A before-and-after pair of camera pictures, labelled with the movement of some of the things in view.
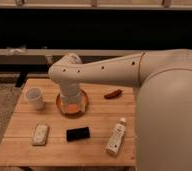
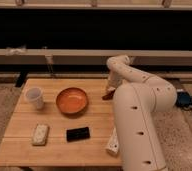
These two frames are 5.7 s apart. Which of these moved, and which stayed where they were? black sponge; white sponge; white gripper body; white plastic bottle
Moved: white gripper body
Stayed: black sponge; white plastic bottle; white sponge
